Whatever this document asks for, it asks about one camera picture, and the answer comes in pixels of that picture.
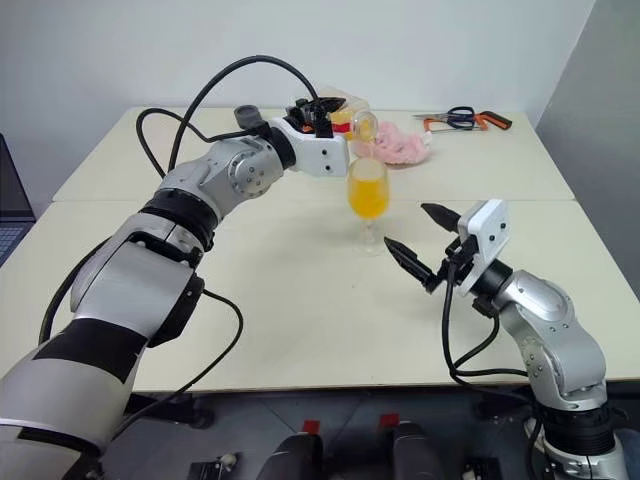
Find clear wine glass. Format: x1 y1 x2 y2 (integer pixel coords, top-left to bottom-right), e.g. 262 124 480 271
346 156 393 258

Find orange juice bottle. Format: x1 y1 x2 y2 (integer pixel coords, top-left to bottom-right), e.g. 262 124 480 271
319 86 380 144

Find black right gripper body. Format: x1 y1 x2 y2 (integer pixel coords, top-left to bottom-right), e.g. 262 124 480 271
438 234 477 290

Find dark laptop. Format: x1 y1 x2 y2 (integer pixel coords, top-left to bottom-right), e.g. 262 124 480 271
0 133 38 272

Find black tape roll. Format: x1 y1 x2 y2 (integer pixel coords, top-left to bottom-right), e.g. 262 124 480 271
233 104 267 133

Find dark rounded shape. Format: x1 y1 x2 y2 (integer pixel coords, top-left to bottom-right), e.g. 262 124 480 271
256 431 324 480
391 421 454 480

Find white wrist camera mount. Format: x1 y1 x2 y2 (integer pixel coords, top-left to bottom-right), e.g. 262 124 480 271
456 198 512 297
269 116 352 179

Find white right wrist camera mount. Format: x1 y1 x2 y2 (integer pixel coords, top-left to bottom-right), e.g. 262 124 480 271
456 198 512 297

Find black table leg base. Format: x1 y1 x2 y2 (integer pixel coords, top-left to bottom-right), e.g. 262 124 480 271
123 393 212 430

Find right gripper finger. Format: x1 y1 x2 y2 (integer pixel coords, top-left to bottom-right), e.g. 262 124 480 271
420 202 461 233
383 237 441 295

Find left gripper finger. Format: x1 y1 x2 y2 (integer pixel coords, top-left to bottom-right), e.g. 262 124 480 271
313 95 348 114

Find pink fluffy cloth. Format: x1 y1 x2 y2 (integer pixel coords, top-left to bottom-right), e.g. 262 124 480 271
371 119 434 169

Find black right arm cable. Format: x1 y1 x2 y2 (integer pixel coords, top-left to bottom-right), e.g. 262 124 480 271
441 261 532 402

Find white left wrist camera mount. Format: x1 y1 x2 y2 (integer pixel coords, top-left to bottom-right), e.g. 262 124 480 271
269 116 352 179

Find black handled scissors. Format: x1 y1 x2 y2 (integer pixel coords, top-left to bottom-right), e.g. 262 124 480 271
411 105 477 131

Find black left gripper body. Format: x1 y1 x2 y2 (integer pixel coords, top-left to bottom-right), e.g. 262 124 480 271
284 98 320 134

